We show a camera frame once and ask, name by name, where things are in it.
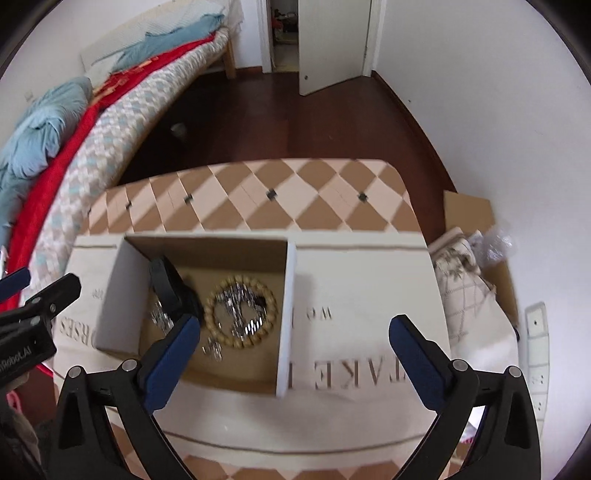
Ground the light blue folded blanket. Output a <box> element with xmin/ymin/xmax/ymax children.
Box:
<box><xmin>90</xmin><ymin>14</ymin><xmax>227</xmax><ymax>75</ymax></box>

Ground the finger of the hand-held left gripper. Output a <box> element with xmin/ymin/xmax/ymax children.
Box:
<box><xmin>0</xmin><ymin>268</ymin><xmax>32</xmax><ymax>301</ymax></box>
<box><xmin>18</xmin><ymin>273</ymin><xmax>83</xmax><ymax>319</ymax></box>

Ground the white power strip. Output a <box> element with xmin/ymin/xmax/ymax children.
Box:
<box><xmin>524</xmin><ymin>302</ymin><xmax>550</xmax><ymax>416</ymax></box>

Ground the wooden bead bracelet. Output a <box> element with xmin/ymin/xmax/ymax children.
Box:
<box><xmin>204</xmin><ymin>274</ymin><xmax>278</xmax><ymax>350</ymax></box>

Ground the dark fleece clothing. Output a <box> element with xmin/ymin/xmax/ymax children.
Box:
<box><xmin>0</xmin><ymin>406</ymin><xmax>51</xmax><ymax>480</ymax></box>

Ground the flat cardboard sheet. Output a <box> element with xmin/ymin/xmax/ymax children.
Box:
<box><xmin>443</xmin><ymin>190</ymin><xmax>520</xmax><ymax>324</ymax></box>

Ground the wooden bed frame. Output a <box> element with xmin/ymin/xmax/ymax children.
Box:
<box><xmin>224</xmin><ymin>28</ymin><xmax>237</xmax><ymax>79</ymax></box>

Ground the clear plastic bag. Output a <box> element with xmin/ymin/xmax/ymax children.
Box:
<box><xmin>471</xmin><ymin>226</ymin><xmax>515</xmax><ymax>266</ymax></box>

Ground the white pillow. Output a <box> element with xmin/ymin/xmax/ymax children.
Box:
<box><xmin>81</xmin><ymin>0</ymin><xmax>243</xmax><ymax>79</ymax></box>

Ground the light blue duvet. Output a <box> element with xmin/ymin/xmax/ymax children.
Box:
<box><xmin>0</xmin><ymin>76</ymin><xmax>93</xmax><ymax>259</ymax></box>

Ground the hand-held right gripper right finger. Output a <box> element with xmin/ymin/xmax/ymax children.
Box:
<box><xmin>389</xmin><ymin>315</ymin><xmax>542</xmax><ymax>480</ymax></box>

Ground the white door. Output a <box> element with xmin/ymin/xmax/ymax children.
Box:
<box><xmin>298</xmin><ymin>0</ymin><xmax>372</xmax><ymax>97</ymax></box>

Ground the diamond pattern printed tablecloth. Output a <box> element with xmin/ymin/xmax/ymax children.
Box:
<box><xmin>51</xmin><ymin>159</ymin><xmax>451</xmax><ymax>480</ymax></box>

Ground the silver chain bracelet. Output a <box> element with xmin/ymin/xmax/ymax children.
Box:
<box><xmin>217</xmin><ymin>284</ymin><xmax>269</xmax><ymax>335</ymax></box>

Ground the ornate silver necklace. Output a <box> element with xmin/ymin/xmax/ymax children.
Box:
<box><xmin>150</xmin><ymin>300</ymin><xmax>178</xmax><ymax>333</ymax></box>

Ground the white patterned cloth bag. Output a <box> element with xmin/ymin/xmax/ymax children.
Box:
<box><xmin>429</xmin><ymin>228</ymin><xmax>520</xmax><ymax>444</ymax></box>

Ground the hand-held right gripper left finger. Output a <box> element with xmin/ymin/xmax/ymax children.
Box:
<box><xmin>55</xmin><ymin>313</ymin><xmax>202</xmax><ymax>480</ymax></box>

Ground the black smart band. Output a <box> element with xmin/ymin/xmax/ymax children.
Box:
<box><xmin>148</xmin><ymin>257</ymin><xmax>205</xmax><ymax>328</ymax></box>

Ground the bed with red blanket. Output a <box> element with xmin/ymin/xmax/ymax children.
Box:
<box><xmin>7</xmin><ymin>39</ymin><xmax>218</xmax><ymax>278</ymax></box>
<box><xmin>25</xmin><ymin>25</ymin><xmax>229</xmax><ymax>287</ymax></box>

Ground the cardboard box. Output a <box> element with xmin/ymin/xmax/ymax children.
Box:
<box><xmin>95</xmin><ymin>233</ymin><xmax>298</xmax><ymax>398</ymax></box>

